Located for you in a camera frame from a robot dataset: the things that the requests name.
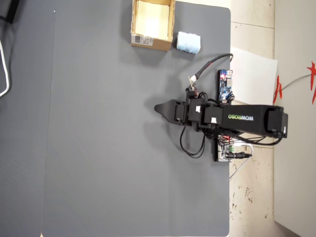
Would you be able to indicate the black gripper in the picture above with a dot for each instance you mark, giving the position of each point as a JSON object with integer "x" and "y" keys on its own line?
{"x": 180, "y": 112}

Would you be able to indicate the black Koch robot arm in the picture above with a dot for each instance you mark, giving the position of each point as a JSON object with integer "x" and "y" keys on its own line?
{"x": 242, "y": 121}

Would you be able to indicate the open cardboard box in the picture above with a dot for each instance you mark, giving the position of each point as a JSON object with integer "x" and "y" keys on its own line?
{"x": 151, "y": 46}

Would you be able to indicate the blue circuit board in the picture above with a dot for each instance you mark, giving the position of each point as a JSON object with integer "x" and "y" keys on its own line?
{"x": 224, "y": 86}

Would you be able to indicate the motor controller board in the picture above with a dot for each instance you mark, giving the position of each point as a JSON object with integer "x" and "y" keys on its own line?
{"x": 222, "y": 154}

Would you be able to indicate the dark grey textured mat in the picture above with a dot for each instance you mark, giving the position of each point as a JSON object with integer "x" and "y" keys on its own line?
{"x": 111, "y": 148}
{"x": 24, "y": 148}

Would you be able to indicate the black power plug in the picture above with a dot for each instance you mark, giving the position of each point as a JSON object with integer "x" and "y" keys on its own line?
{"x": 238, "y": 155}

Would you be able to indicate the white paper sheet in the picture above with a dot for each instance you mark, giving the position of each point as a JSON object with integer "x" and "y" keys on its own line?
{"x": 254, "y": 79}

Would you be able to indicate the small wrist camera board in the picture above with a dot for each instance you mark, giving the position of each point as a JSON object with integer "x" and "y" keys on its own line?
{"x": 192, "y": 85}

